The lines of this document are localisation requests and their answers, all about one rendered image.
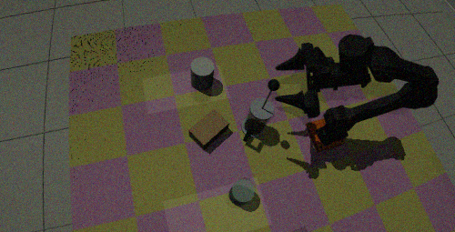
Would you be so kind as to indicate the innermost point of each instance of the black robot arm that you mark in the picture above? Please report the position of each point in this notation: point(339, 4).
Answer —
point(356, 55)

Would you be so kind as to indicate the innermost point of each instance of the black cylinder with grey top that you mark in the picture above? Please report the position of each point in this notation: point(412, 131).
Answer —
point(202, 71)

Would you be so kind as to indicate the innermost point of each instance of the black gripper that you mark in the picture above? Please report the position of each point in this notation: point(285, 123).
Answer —
point(310, 101)

